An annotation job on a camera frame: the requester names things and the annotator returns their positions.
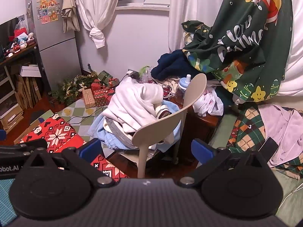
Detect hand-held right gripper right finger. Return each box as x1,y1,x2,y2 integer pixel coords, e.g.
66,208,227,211
179,138,271,188

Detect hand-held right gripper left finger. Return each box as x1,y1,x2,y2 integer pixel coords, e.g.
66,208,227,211
24,138,116,189

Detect flat brown cardboard box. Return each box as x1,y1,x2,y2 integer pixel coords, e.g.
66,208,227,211
14,120,43,145

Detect low cardboard boxes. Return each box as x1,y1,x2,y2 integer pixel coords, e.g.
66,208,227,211
0,108,24,133

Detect dark wooden side table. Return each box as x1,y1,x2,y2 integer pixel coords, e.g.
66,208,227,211
170,94,223,166

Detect light blue blanket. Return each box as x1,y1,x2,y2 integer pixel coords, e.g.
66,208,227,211
87,100,181,151

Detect pale green sheet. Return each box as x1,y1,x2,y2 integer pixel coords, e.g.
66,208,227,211
35,116,55,127

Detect grey striped knit garment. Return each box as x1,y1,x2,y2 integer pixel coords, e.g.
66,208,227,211
104,117,133,150

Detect red patterned tablecloth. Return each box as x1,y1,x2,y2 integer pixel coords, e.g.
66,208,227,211
18,113,130,183

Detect green cutting mat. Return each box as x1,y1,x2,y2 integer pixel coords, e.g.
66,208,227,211
0,178,20,225

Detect green checkered floor mat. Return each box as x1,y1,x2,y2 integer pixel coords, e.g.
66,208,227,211
56,98,114,145

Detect beige plastic chair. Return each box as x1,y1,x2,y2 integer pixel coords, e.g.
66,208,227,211
131,73,208,179

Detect white plastic bag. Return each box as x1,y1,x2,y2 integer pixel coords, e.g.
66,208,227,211
192,87,224,117

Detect green argyle blanket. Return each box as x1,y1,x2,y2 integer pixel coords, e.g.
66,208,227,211
226,103,303,180

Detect stack of flattened cardboard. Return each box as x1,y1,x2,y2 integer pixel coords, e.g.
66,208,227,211
15,74,43,111

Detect white plastic drawer unit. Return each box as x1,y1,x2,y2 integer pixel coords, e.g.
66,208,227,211
0,65,24,121

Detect pile of wrapped gift boxes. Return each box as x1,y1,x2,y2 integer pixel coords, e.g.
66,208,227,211
81,70,122,110

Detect cream white sweater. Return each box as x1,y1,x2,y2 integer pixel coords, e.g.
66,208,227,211
104,77,164,133

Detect blue lidded bottle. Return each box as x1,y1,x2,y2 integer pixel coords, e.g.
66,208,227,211
176,74,193,105

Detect tinsel Christmas garland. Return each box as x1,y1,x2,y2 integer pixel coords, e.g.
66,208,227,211
48,63,99,105

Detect black smartphone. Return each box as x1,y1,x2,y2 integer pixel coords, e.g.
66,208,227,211
258,136,280,163

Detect white flat box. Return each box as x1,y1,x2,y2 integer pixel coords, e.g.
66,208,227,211
20,65,42,78

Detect black metal shelf rack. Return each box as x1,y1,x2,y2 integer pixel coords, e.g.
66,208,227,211
0,43,52,114

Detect lavender towel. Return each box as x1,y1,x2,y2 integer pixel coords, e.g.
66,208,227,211
258,103,303,169

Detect navy fleece blanket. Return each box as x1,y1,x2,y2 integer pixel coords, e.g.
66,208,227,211
151,50,214,81

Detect group of plush figures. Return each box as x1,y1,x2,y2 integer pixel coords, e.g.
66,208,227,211
5,31,36,58

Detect green tinsel decoration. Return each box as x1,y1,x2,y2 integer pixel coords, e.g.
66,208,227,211
139,65,152,76

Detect silver refrigerator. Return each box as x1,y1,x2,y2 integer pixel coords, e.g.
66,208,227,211
25,0,82,91

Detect green bed sheet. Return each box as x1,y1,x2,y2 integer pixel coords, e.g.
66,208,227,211
208,113,303,219

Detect red bag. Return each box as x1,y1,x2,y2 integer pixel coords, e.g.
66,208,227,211
12,18,29,41

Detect green printed Christmas blanket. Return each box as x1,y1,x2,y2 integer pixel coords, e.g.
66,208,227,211
181,0,294,103

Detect white duvet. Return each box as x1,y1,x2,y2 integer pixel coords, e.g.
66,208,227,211
276,0,303,98

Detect cluster of fridge magnets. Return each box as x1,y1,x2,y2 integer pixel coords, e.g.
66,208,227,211
36,0,60,25

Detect beige hanging curtain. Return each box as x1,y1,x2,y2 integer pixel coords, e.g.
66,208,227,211
61,0,81,33

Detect white tied curtain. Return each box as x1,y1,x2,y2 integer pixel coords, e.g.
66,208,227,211
75,0,125,50

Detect white straight curtain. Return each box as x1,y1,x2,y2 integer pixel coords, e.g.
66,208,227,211
168,0,235,53

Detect black floor cable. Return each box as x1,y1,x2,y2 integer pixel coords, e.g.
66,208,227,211
68,106,107,125

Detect wall socket with charger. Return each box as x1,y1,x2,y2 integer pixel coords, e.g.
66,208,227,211
126,68,139,79

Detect thin white cable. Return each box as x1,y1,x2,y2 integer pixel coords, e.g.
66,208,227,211
281,182,303,209

